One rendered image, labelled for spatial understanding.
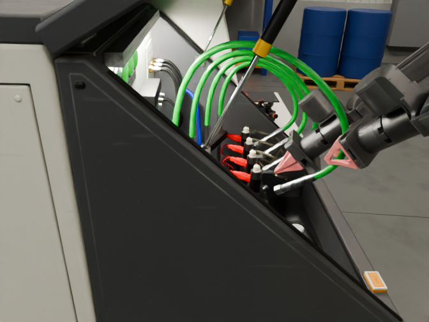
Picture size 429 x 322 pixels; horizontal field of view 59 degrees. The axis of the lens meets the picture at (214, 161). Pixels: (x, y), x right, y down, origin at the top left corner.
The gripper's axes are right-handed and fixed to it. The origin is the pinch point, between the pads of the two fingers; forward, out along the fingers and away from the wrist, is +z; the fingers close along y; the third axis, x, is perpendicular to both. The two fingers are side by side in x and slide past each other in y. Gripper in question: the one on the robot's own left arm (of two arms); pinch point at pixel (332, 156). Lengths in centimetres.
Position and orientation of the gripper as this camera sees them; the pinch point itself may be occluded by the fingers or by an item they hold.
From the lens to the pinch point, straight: 81.4
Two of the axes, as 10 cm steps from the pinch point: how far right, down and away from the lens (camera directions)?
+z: -4.6, 3.3, 8.2
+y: -6.4, 5.2, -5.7
